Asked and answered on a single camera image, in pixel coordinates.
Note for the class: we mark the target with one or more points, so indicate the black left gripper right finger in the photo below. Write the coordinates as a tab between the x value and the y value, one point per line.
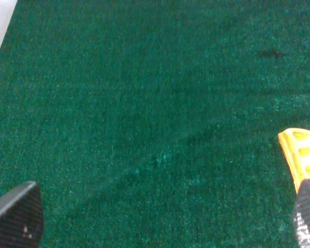
301	214

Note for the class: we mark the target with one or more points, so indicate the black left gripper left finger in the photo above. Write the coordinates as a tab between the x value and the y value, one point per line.
21	216

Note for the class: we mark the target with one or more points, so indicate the green felt table mat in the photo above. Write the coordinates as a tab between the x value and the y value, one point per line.
155	123

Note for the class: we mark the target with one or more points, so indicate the yellow orange waffle toy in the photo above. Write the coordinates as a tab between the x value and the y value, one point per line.
295	144

